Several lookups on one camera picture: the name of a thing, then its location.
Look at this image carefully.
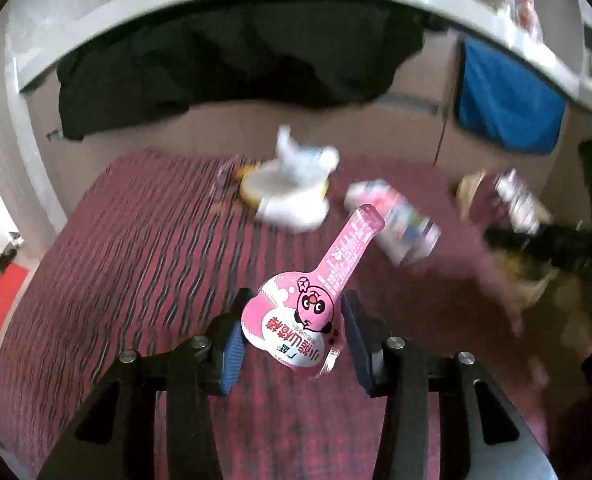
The pink spoon shaped package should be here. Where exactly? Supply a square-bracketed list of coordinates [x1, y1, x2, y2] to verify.
[241, 204, 385, 378]

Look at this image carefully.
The blue towel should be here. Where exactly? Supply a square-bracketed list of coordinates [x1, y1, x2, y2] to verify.
[454, 37, 566, 155]

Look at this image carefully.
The white tissue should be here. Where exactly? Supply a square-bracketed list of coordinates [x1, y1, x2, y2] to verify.
[255, 125, 339, 233]

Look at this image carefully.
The plaid red tablecloth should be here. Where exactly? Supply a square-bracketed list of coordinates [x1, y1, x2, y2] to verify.
[0, 151, 549, 479]

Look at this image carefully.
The trash bin with yellow bag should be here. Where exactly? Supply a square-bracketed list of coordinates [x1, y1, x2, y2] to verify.
[456, 170, 592, 358]

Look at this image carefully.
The pink tissue pack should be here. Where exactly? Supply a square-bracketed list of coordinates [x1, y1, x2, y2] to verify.
[343, 180, 441, 266]

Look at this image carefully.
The black cloth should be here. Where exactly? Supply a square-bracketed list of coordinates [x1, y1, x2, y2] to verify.
[56, 0, 426, 141]

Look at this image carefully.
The silver foil wrapper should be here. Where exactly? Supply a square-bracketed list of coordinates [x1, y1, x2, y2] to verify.
[494, 169, 552, 235]

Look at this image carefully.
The red drink bottle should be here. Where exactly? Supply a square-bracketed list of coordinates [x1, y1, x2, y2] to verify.
[516, 0, 542, 42]

